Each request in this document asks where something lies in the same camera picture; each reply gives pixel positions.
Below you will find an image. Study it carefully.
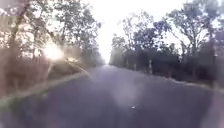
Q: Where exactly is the grey asphalt road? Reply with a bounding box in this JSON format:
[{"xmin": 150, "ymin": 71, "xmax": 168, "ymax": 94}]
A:
[{"xmin": 0, "ymin": 64, "xmax": 224, "ymax": 128}]

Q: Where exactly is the row of trees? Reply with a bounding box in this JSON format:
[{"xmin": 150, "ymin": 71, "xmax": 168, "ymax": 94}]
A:
[
  {"xmin": 0, "ymin": 0, "xmax": 107, "ymax": 98},
  {"xmin": 108, "ymin": 0, "xmax": 224, "ymax": 88}
]

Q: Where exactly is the leaf-strewn road verge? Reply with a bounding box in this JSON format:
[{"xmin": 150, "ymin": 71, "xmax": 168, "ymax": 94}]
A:
[
  {"xmin": 116, "ymin": 65, "xmax": 224, "ymax": 93},
  {"xmin": 0, "ymin": 68, "xmax": 98, "ymax": 109}
]

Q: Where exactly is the pale post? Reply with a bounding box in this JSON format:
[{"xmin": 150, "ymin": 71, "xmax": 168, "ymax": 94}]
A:
[{"xmin": 148, "ymin": 59, "xmax": 154, "ymax": 76}]

